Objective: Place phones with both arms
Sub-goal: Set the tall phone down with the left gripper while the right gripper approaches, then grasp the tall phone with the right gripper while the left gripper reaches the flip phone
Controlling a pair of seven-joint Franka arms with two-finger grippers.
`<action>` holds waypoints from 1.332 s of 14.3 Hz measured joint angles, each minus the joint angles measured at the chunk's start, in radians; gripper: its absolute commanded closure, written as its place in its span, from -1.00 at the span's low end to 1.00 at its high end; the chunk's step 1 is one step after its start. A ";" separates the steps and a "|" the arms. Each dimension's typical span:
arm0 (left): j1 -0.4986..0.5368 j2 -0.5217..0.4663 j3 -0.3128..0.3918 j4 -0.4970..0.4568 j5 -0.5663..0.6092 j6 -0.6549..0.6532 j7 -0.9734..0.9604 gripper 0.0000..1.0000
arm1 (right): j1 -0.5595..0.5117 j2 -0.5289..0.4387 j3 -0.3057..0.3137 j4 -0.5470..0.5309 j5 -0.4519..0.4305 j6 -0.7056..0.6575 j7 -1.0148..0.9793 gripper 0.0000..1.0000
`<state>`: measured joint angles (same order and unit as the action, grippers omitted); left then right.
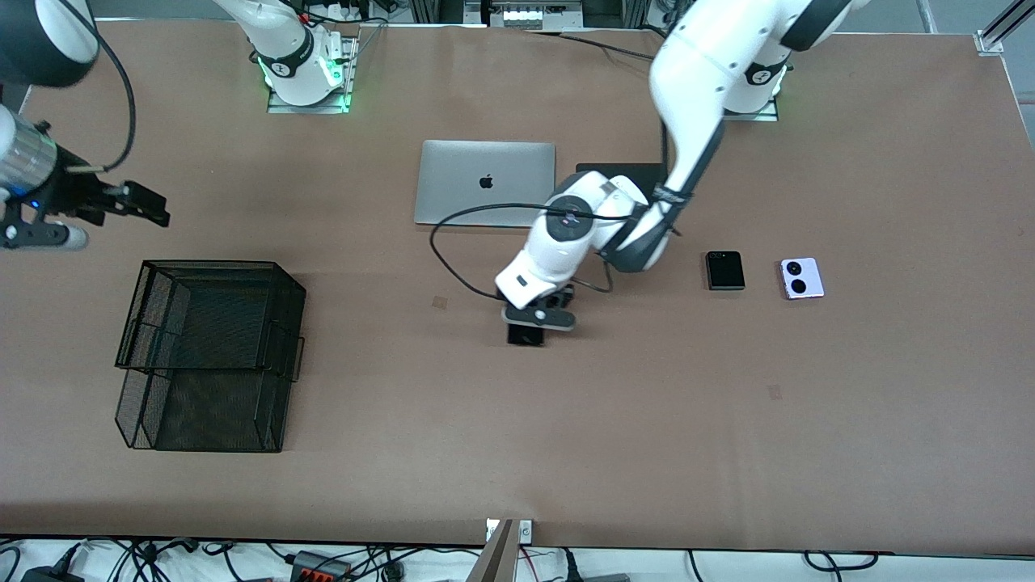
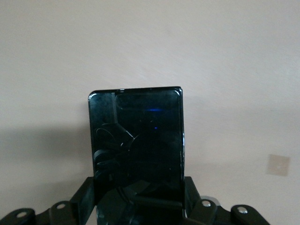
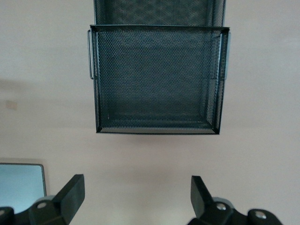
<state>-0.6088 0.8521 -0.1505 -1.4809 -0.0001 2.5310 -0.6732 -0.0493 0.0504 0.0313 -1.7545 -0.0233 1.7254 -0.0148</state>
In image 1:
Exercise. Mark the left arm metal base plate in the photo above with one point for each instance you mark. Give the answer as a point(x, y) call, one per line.
point(760, 116)

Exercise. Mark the black mesh two-tier tray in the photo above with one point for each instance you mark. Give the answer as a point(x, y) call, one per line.
point(210, 356)

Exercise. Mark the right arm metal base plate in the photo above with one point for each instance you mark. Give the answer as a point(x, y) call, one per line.
point(348, 81)

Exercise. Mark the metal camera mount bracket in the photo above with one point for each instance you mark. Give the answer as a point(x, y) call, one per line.
point(497, 558)

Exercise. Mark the white power strip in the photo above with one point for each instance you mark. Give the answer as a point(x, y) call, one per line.
point(534, 16)

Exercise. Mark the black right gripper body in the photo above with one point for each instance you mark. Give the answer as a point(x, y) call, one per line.
point(71, 193)

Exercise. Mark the long black smartphone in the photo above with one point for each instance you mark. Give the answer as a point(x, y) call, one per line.
point(525, 337)

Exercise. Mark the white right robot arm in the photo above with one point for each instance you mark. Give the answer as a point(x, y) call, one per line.
point(291, 56)

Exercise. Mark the black mouse pad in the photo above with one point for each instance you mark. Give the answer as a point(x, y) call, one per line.
point(623, 167)

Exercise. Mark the pink white flip phone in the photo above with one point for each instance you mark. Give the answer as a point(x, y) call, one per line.
point(802, 279)

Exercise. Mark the black flip phone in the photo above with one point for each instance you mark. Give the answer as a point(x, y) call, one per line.
point(725, 271)

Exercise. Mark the small black power brick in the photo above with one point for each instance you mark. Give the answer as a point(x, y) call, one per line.
point(44, 575)

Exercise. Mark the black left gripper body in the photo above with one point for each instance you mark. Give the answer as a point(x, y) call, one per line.
point(563, 296)

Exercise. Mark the silver closed laptop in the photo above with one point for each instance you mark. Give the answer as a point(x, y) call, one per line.
point(453, 178)

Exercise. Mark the aluminium corner bracket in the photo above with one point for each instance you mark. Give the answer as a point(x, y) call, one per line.
point(988, 42)

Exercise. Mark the aluminium frame profile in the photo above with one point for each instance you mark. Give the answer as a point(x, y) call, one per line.
point(1011, 18)

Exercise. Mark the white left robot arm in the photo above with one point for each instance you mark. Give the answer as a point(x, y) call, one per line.
point(695, 73)

